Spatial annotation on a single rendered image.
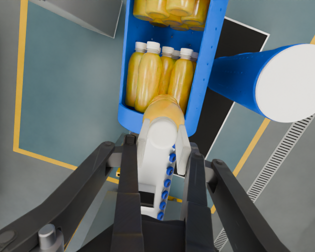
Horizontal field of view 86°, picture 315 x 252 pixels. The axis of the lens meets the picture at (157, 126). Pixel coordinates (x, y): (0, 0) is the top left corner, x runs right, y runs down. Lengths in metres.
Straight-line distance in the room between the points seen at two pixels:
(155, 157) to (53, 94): 1.45
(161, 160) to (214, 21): 0.64
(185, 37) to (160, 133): 0.55
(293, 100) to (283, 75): 0.10
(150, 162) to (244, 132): 1.30
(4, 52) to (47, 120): 0.73
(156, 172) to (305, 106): 0.69
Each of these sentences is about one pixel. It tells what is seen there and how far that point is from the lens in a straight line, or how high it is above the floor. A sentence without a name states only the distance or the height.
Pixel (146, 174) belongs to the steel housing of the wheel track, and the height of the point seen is 0.93.
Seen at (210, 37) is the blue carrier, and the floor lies 1.20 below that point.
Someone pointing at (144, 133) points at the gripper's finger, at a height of 1.52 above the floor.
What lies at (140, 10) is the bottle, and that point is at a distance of 0.60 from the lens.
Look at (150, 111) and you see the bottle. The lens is 0.26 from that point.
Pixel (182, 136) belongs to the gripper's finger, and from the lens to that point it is 0.18.
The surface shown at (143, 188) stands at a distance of 0.94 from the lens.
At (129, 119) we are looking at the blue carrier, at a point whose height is 1.21.
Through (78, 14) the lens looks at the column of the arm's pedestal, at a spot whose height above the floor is 0.66.
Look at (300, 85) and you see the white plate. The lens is 0.81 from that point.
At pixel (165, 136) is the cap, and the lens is 0.22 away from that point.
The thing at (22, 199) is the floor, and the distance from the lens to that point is 3.01.
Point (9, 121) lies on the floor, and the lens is 2.47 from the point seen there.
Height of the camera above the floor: 1.68
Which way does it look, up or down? 70 degrees down
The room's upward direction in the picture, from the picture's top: 172 degrees counter-clockwise
